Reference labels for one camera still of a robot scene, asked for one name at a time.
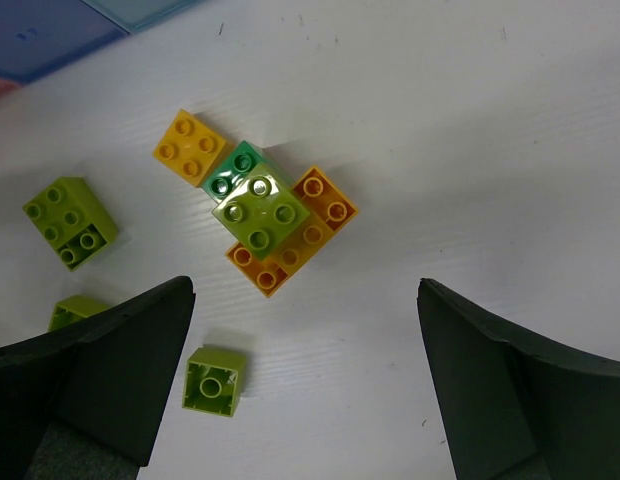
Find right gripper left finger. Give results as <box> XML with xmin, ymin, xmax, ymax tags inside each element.
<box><xmin>0</xmin><ymin>276</ymin><xmax>195</xmax><ymax>479</ymax></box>

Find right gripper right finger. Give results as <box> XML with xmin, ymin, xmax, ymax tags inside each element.
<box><xmin>417</xmin><ymin>279</ymin><xmax>620</xmax><ymax>479</ymax></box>

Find lime square lego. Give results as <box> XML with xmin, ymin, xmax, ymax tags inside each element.
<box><xmin>182</xmin><ymin>345</ymin><xmax>248</xmax><ymax>417</ymax></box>

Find lime lego with slope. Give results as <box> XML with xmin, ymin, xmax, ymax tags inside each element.
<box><xmin>22</xmin><ymin>176</ymin><xmax>119</xmax><ymax>271</ymax></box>

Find lime lego on stack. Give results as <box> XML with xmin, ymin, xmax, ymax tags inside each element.
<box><xmin>212</xmin><ymin>163</ymin><xmax>310</xmax><ymax>260</ymax></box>

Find orange lego plate stack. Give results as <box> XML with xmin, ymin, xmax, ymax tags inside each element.
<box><xmin>226</xmin><ymin>166</ymin><xmax>358</xmax><ymax>298</ymax></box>

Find yellow square lego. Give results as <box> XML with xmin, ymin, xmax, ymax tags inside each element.
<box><xmin>153</xmin><ymin>109</ymin><xmax>234</xmax><ymax>187</ymax></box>

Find green lego under stack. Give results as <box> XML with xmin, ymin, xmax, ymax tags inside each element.
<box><xmin>202</xmin><ymin>140</ymin><xmax>293</xmax><ymax>203</ymax></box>

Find small pink container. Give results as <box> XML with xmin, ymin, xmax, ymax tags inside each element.
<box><xmin>0</xmin><ymin>77</ymin><xmax>21</xmax><ymax>98</ymax></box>

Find dark blue container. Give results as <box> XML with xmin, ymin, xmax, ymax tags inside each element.
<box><xmin>0</xmin><ymin>0</ymin><xmax>128</xmax><ymax>84</ymax></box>

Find light blue container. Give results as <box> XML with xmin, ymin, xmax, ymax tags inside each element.
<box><xmin>84</xmin><ymin>0</ymin><xmax>201</xmax><ymax>34</ymax></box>

